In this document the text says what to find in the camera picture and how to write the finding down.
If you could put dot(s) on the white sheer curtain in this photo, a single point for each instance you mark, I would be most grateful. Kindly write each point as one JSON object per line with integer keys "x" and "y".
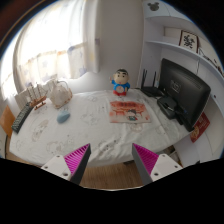
{"x": 62, "y": 41}

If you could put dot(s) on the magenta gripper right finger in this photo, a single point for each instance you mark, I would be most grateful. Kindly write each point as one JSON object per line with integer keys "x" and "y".
{"x": 152, "y": 166}

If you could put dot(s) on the red paper decoration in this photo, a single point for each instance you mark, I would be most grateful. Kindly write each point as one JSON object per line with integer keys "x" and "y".
{"x": 200, "y": 127}

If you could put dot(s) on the cartoon boy figurine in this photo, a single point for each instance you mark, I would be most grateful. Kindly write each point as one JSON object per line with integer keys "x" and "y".
{"x": 120, "y": 82}

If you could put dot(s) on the black keyboard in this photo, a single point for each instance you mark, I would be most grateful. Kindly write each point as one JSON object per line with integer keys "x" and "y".
{"x": 20, "y": 119}

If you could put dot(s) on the black computer monitor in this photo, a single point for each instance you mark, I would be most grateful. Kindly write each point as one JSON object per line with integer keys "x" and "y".
{"x": 185, "y": 95}

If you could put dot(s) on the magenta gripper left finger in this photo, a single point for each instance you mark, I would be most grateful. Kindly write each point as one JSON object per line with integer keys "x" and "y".
{"x": 70, "y": 167}

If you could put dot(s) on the framed calligraphy picture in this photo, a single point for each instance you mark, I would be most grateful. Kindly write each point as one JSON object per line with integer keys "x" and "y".
{"x": 189, "y": 41}

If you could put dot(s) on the white patterned tablecloth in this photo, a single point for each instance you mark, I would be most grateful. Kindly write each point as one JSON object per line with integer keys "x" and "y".
{"x": 41, "y": 136}

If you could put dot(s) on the wooden model sailing ship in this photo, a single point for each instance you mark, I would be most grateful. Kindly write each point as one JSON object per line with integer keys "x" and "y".
{"x": 37, "y": 100}

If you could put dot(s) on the white wall shelf unit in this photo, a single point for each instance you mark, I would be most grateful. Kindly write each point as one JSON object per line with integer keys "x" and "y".
{"x": 161, "y": 34}

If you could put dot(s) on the wooden chair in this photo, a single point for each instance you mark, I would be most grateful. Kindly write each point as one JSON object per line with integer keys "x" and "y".
{"x": 6, "y": 121}

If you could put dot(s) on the black wifi router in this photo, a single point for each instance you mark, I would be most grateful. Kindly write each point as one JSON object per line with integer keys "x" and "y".
{"x": 149, "y": 91}

